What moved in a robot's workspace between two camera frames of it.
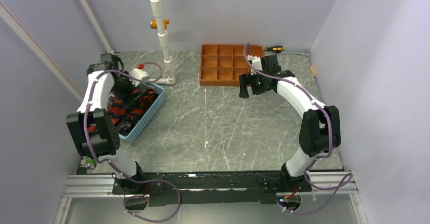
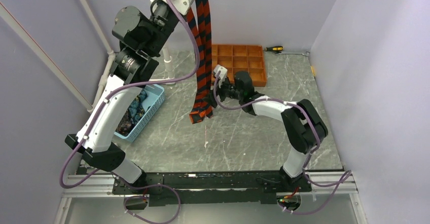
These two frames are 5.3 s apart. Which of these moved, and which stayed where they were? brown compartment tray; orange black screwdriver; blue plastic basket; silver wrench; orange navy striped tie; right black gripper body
Moved: right black gripper body; orange navy striped tie
Stayed: silver wrench; brown compartment tray; orange black screwdriver; blue plastic basket
